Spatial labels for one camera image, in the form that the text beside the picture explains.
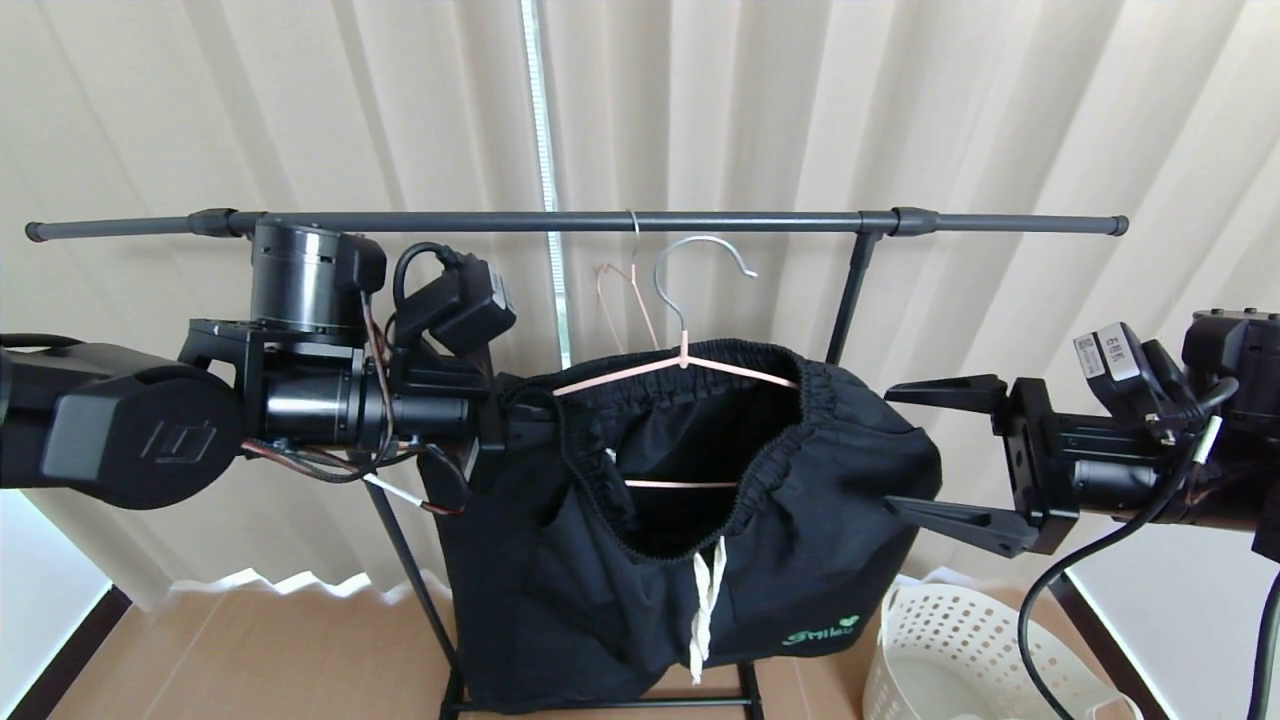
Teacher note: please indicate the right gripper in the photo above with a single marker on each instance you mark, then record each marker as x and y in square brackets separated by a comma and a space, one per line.
[1110, 480]

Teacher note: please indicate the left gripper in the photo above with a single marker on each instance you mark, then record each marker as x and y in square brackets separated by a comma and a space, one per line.
[330, 410]

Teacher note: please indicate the black garment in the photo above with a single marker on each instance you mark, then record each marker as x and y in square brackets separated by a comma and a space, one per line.
[800, 560]

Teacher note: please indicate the pink clothes hanger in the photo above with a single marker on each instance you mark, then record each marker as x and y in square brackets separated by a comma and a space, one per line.
[684, 345]
[634, 240]

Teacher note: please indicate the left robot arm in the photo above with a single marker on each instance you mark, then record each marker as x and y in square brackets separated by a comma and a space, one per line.
[130, 430]

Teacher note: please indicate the white laundry basket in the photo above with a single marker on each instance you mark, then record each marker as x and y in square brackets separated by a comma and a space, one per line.
[950, 640]

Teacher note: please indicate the black clothes rack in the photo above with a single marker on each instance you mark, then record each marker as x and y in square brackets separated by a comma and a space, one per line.
[750, 221]

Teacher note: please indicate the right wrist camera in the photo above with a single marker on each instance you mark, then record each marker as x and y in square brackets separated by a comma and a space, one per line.
[1105, 360]

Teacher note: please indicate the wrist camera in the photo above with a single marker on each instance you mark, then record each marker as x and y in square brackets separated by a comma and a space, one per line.
[1105, 360]
[465, 305]

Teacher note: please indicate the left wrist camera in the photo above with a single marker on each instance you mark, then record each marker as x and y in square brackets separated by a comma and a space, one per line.
[465, 305]

